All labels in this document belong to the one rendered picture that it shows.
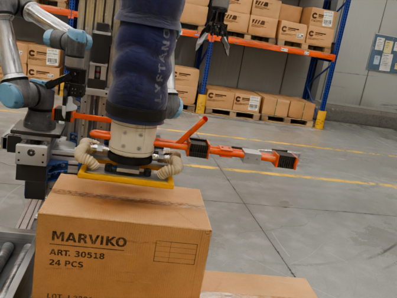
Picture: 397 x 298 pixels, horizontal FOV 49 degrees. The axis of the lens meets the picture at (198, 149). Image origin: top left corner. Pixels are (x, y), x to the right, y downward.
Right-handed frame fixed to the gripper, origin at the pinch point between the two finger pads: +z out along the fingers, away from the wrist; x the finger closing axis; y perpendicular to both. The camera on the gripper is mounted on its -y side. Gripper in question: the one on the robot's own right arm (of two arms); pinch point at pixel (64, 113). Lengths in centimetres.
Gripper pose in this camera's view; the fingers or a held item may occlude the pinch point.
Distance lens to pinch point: 193.7
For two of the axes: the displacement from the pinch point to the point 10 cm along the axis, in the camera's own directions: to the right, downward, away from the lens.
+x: -1.1, -2.8, 9.5
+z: -1.6, 9.5, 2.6
